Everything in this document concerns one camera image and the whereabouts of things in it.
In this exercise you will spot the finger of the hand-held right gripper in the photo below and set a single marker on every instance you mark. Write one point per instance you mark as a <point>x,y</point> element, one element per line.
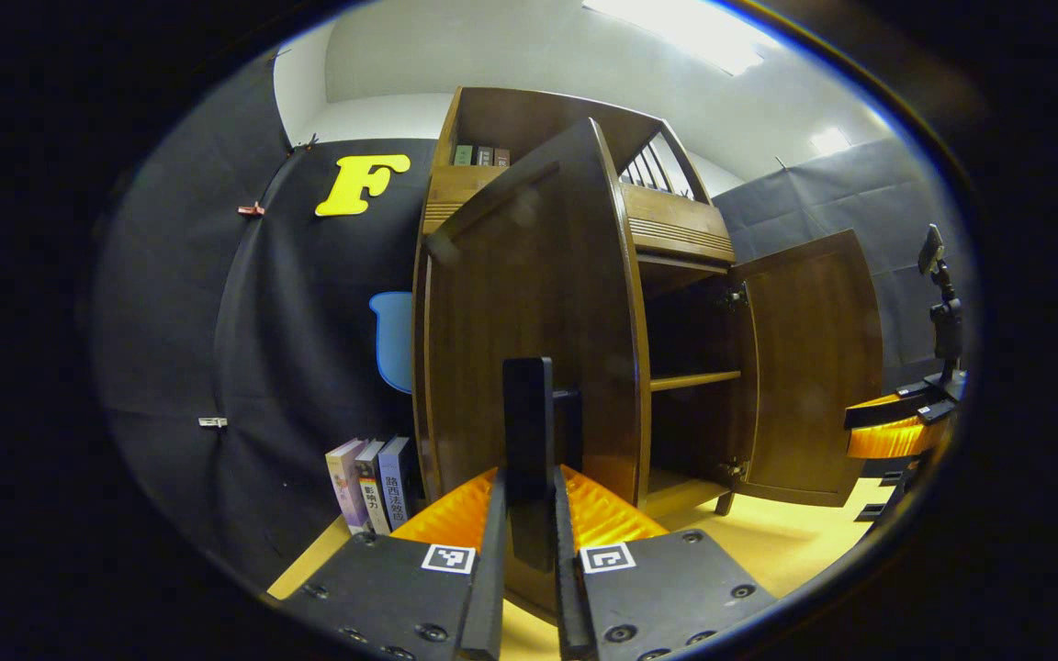
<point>892,439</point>

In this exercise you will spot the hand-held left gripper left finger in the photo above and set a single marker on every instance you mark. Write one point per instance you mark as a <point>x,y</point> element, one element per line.
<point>485,597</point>

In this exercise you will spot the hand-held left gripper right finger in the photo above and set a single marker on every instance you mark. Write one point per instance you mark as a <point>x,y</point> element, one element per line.
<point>573,597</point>

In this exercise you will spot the wooden shoe cabinet door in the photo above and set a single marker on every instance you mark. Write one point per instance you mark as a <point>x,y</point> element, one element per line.
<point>804,367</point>
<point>529,275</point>

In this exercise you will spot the wooden double-door shoe cabinet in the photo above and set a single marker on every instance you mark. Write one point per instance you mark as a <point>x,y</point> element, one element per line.
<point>538,115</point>

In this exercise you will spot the grey blue book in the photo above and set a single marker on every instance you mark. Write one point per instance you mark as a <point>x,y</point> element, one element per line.
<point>397,477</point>

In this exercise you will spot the white and brown book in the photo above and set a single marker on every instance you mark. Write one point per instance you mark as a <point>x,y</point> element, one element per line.
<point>373,496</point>

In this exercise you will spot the small ceiling light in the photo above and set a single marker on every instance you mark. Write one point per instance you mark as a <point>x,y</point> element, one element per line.
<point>829,141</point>

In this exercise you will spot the wooden drawer with black knob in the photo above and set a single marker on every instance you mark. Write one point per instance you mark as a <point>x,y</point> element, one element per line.
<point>676,229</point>

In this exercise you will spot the long ceiling light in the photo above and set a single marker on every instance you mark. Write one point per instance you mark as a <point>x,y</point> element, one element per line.
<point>685,32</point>

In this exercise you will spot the dark brown book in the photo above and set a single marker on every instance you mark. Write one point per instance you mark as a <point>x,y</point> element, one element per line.
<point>484,156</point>

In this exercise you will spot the small red clip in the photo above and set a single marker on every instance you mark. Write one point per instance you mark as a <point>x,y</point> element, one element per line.
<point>251,209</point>

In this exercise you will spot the small dark cloth clip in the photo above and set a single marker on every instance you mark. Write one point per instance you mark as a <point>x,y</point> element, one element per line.
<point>308,143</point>

